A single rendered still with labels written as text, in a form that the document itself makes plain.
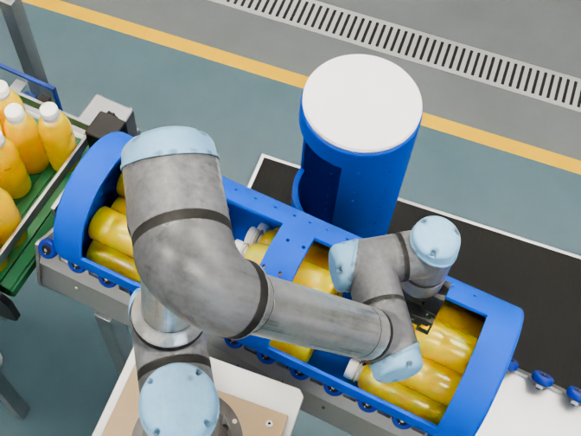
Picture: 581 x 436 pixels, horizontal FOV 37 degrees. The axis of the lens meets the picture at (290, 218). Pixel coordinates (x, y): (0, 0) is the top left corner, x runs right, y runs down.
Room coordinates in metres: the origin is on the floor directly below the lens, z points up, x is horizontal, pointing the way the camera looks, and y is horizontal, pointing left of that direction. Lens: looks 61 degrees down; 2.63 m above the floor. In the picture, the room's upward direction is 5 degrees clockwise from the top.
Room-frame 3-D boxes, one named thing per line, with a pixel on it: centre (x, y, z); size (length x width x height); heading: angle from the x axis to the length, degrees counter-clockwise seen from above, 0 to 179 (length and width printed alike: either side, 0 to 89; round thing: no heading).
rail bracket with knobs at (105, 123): (1.08, 0.44, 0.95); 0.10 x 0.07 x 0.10; 159
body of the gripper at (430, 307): (0.60, -0.23, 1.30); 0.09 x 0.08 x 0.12; 69
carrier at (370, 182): (1.20, -0.14, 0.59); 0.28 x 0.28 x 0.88
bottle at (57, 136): (1.05, 0.54, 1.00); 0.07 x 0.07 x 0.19
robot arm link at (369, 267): (0.56, -0.13, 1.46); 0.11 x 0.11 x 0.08; 16
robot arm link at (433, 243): (0.61, -0.22, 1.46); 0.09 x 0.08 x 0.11; 106
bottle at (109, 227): (0.75, 0.29, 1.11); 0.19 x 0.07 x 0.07; 69
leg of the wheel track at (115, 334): (0.79, 0.43, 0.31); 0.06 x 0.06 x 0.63; 69
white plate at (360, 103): (1.20, -0.14, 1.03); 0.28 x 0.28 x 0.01
